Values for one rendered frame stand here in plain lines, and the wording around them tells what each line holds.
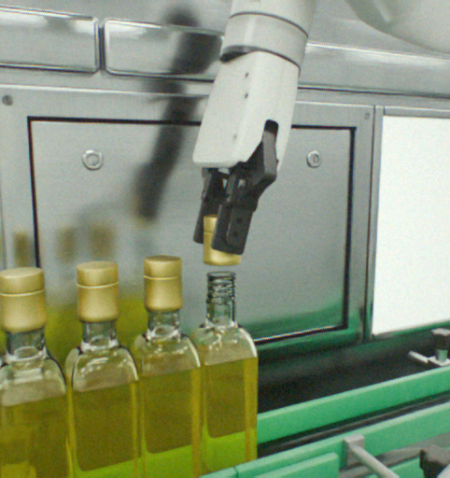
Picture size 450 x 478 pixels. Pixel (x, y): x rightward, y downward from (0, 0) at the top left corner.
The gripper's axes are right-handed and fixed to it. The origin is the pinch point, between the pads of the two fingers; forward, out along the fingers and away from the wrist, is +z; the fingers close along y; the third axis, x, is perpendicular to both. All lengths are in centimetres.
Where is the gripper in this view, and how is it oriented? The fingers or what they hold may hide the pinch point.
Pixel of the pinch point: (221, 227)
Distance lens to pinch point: 46.0
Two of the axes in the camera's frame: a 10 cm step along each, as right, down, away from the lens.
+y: 4.2, 1.4, -9.0
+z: -2.3, 9.7, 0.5
